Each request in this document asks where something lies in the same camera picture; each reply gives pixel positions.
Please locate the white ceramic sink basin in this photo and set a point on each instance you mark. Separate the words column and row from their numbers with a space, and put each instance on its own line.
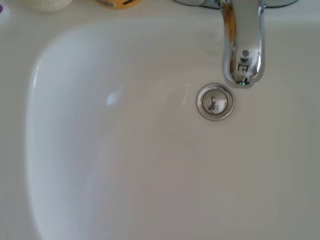
column 125, row 162

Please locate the chrome sink drain stopper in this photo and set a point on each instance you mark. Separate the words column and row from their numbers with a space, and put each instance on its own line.
column 215, row 102

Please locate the chrome sink faucet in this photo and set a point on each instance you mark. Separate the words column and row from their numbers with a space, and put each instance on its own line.
column 243, row 45

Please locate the yellow bottle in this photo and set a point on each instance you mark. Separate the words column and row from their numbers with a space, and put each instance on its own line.
column 117, row 3

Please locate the white round container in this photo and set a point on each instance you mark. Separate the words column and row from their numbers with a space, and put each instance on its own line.
column 48, row 4

